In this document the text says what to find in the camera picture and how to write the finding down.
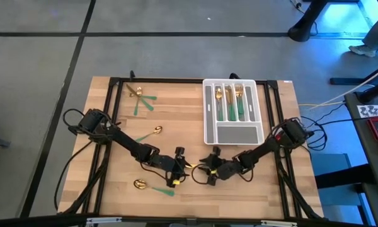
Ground black beam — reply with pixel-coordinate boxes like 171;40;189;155
314;163;376;190

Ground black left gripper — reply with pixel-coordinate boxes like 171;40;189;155
165;146;192;189

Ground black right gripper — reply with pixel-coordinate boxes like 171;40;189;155
197;146;223;187

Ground green-handled gold fork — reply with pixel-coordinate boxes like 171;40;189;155
129;93;158;102
234;84;245;117

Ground large green-handled gold spoon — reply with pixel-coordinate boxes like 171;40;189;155
215;86;224;122
132;178;176;197

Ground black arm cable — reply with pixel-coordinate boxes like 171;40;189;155
54;108;94;212
297;112;378;151

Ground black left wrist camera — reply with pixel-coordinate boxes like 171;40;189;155
151;153;175;172

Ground white floor cable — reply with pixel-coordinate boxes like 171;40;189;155
309;64;378;110

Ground white cutlery tray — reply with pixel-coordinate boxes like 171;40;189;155
202;78;266;146

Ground white marker paper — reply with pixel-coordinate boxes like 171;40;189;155
356;104;378;119

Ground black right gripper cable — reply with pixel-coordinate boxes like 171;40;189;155
190;163;255;186

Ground person's shoe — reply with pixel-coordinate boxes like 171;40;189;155
348;44;378;59

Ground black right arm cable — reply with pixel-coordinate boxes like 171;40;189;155
297;112;378;151

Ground green-handled gold knife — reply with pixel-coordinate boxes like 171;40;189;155
225;85;237;122
125;83;154;112

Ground yellow floor cable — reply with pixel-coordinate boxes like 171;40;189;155
298;101;345;108

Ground silver frame bracket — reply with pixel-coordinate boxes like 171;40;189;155
86;216;123;226
260;219;299;227

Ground black stand leg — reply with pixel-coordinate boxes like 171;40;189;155
355;78;378;104
329;62;378;86
287;0;329;43

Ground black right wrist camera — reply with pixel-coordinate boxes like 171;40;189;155
218;160;242;181

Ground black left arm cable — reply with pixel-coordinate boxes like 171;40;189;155
54;108;94;212

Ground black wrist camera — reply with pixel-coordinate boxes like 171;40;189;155
151;153;175;172
218;160;242;181

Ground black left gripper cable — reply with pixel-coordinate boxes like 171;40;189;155
139;161;190;187

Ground small green-handled gold spoon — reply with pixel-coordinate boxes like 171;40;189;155
134;125;164;143
133;86;144;117

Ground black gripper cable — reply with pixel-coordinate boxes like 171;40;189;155
190;163;255;186
139;161;190;187

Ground grey desk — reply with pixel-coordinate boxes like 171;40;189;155
343;91;378;227

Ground black table frame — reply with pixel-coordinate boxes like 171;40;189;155
59;76;324;223

